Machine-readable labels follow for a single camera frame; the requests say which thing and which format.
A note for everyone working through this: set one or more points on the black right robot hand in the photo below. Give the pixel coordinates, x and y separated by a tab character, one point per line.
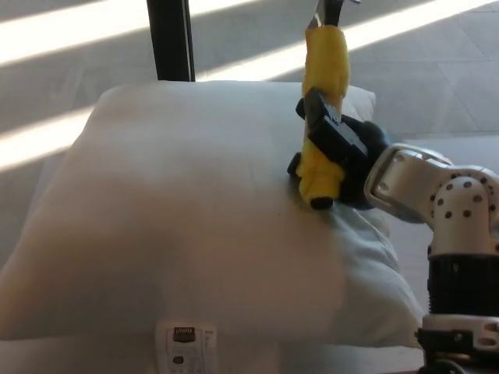
343	140

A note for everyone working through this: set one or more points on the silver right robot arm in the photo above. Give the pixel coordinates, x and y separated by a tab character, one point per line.
448	202

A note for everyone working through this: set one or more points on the white square pillow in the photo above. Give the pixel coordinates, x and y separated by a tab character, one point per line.
187	218

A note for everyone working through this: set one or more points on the black vertical post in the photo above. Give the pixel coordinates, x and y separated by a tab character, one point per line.
171	39

